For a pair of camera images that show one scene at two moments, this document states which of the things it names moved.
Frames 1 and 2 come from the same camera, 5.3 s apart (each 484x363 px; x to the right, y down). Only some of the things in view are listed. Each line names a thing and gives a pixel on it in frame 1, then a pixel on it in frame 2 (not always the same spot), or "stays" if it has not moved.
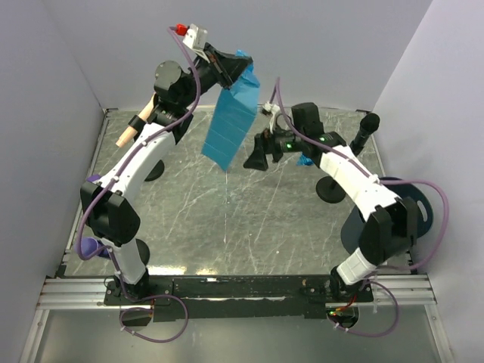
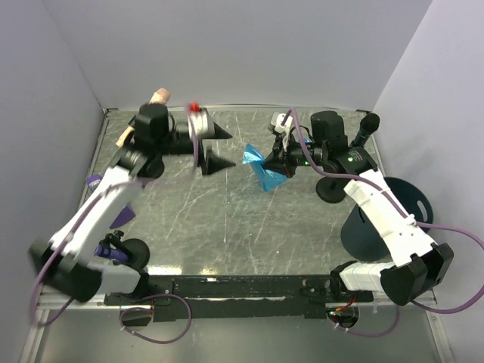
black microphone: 369,124 stays
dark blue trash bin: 352,228 stays
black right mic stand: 329,190 stays
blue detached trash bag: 231,115 to 268,178
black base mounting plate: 187,299 stays
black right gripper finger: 258,159 to 280,161
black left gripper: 226,68 to 212,162
